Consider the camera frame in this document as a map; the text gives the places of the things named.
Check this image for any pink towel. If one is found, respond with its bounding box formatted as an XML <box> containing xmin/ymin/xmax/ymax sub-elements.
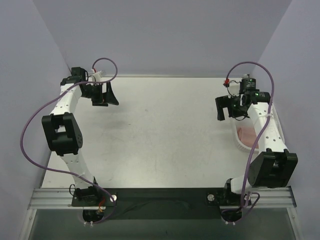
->
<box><xmin>237</xmin><ymin>126</ymin><xmax>257</xmax><ymax>147</ymax></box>

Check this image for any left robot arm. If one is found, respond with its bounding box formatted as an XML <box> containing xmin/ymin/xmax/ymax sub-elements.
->
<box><xmin>41</xmin><ymin>67</ymin><xmax>119</xmax><ymax>206</ymax></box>

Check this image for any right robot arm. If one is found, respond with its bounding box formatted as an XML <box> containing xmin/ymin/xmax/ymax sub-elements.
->
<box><xmin>215</xmin><ymin>77</ymin><xmax>298</xmax><ymax>205</ymax></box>

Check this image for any white perforated plastic basket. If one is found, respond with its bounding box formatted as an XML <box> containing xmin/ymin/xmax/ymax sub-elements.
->
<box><xmin>230</xmin><ymin>104</ymin><xmax>285</xmax><ymax>152</ymax></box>

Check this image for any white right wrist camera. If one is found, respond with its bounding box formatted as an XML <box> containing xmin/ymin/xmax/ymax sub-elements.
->
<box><xmin>223</xmin><ymin>78</ymin><xmax>241</xmax><ymax>97</ymax></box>

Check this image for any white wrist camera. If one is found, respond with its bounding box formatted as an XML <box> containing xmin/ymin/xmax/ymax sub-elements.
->
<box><xmin>223</xmin><ymin>78</ymin><xmax>241</xmax><ymax>97</ymax></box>
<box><xmin>88</xmin><ymin>70</ymin><xmax>107</xmax><ymax>86</ymax></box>

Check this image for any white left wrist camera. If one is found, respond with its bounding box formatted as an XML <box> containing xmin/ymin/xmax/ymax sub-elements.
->
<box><xmin>88</xmin><ymin>70</ymin><xmax>107</xmax><ymax>86</ymax></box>

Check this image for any aluminium front rail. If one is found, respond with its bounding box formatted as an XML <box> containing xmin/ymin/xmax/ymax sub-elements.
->
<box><xmin>27</xmin><ymin>186</ymin><xmax>298</xmax><ymax>210</ymax></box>

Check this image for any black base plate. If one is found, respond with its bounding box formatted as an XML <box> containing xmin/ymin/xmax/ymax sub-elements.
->
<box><xmin>82</xmin><ymin>186</ymin><xmax>244</xmax><ymax>222</ymax></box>

